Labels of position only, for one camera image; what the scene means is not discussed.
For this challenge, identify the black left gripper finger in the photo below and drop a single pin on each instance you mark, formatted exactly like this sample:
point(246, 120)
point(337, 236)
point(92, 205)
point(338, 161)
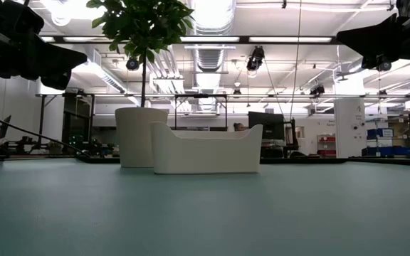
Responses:
point(57, 81)
point(62, 60)

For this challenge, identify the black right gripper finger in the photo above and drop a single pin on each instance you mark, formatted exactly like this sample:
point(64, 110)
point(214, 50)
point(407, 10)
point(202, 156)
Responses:
point(376, 37)
point(370, 61)

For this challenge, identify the round black ceiling fixture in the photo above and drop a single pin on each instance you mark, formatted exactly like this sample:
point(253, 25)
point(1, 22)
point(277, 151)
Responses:
point(132, 64)
point(385, 67)

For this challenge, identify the black equipment cabinet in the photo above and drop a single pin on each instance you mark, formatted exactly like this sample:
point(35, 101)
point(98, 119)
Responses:
point(77, 124)

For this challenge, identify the green leafy plant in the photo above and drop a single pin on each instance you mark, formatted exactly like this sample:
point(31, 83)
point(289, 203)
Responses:
point(144, 21)

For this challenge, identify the shelf with blue bins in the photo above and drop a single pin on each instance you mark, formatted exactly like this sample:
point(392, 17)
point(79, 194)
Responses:
point(386, 151)

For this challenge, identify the shelf with red bins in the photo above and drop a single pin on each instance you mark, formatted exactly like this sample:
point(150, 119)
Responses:
point(326, 145)

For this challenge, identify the white plant pot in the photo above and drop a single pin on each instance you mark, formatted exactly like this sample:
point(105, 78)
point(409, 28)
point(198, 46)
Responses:
point(134, 138)

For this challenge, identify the person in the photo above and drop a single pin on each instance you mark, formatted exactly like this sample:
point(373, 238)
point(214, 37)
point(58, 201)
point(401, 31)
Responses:
point(240, 127)

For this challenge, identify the white plastic bin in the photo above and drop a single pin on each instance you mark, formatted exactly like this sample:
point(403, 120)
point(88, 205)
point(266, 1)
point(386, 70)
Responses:
point(205, 153)

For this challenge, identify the green table mat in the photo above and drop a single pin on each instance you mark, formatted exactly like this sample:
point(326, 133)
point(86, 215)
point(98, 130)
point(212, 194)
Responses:
point(205, 213)

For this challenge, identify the black overhead camera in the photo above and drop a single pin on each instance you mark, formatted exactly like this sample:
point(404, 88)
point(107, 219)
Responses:
point(255, 58)

